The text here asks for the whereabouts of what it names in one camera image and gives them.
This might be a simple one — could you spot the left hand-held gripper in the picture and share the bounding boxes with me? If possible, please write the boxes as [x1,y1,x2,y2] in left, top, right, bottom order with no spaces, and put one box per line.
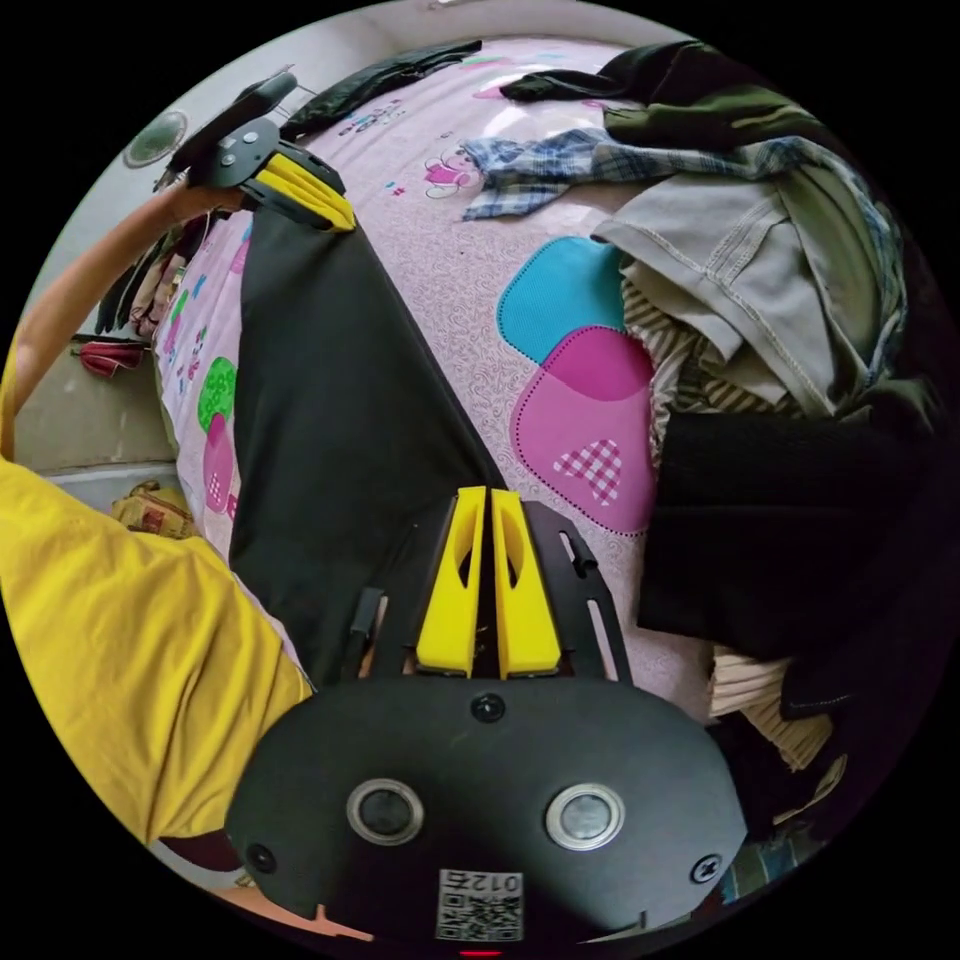
[170,118,357,232]

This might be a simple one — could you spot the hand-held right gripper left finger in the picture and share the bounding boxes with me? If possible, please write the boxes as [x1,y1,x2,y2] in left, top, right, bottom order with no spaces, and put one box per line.
[415,485,487,678]

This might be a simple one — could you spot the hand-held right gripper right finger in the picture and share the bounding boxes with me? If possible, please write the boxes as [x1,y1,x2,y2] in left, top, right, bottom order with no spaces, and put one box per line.
[491,487,561,681]

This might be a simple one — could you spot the black pants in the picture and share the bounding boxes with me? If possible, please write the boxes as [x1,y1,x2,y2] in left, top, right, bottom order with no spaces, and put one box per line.
[227,200,513,693]

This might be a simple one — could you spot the person's left forearm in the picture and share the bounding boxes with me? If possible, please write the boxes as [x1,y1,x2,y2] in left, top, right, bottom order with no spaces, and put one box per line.
[13,191,185,421]

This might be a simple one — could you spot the person's left hand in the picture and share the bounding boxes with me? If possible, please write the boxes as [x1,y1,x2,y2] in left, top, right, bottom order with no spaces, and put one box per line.
[158,179,249,225]

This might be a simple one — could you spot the dark green garment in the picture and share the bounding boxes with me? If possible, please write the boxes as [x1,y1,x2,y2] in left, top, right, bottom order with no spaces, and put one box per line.
[281,39,484,142]

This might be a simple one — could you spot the hanging clothes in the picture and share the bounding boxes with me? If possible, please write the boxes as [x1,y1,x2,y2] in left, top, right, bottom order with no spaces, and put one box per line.
[93,221,198,339]

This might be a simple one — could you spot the blue plaid shirt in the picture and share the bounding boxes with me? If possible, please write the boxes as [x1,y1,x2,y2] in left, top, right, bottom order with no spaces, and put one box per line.
[459,127,680,224]

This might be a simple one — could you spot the black garment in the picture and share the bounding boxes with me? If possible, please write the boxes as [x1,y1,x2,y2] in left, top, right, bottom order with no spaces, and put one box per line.
[498,67,624,105]

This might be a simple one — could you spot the brown bag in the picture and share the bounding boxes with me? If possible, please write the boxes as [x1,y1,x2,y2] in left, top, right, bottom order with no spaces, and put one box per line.
[110,479,200,540]

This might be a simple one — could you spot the person's body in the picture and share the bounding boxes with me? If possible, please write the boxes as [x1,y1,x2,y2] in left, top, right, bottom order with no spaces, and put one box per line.
[0,329,316,875]

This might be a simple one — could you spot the pile of clothes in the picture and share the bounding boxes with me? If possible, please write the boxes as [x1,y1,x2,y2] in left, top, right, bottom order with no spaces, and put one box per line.
[592,37,950,871]

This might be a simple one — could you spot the round wall fan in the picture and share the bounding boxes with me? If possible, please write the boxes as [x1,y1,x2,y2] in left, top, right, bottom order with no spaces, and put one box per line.
[122,110,190,171]

